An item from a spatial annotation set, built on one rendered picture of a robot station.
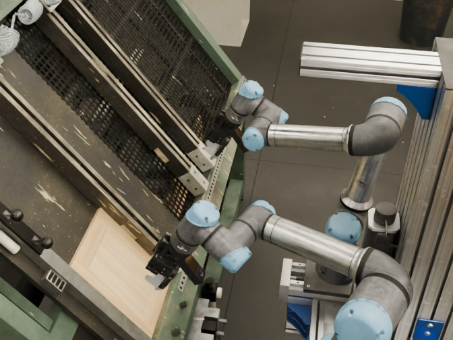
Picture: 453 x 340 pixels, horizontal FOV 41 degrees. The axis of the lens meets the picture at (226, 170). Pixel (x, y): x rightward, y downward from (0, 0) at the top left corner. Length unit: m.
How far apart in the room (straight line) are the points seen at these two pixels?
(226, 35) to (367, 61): 4.54
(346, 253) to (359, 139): 0.48
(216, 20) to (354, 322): 4.77
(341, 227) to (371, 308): 0.79
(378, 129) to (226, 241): 0.62
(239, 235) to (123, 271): 0.79
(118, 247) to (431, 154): 1.22
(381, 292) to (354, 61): 0.52
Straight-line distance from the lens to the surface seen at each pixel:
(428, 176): 1.51
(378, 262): 1.45
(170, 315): 2.30
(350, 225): 2.11
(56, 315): 2.07
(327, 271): 2.19
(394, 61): 1.45
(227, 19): 5.85
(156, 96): 2.75
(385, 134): 1.86
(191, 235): 1.53
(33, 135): 2.16
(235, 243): 1.52
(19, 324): 1.85
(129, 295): 2.21
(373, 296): 1.36
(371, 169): 2.06
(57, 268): 2.00
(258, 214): 1.58
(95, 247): 2.17
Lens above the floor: 2.69
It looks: 38 degrees down
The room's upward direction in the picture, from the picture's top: straight up
